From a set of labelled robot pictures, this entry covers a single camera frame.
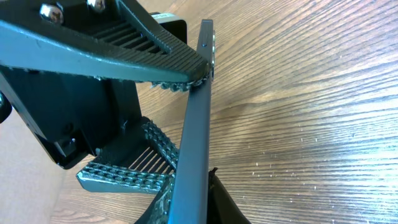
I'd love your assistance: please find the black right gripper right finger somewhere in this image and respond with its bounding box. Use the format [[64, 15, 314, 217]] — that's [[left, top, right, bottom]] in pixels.
[[206, 167, 251, 224]]

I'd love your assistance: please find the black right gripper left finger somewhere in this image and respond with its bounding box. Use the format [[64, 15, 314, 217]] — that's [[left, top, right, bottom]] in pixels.
[[134, 174, 175, 224]]

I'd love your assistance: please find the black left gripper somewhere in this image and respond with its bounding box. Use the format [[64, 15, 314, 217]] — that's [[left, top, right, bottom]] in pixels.
[[1, 1, 211, 194]]

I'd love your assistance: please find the smartphone with lit screen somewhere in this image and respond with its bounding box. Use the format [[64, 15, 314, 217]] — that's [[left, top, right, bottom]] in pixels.
[[168, 19, 215, 224]]

